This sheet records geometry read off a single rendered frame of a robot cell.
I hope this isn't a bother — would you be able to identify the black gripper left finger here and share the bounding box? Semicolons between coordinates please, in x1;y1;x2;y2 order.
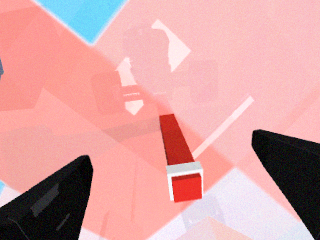
0;155;93;240

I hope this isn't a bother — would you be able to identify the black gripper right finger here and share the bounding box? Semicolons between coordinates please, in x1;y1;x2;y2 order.
251;129;320;240

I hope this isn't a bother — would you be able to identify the red peg with grey top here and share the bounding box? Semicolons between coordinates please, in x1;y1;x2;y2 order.
159;113;204;203

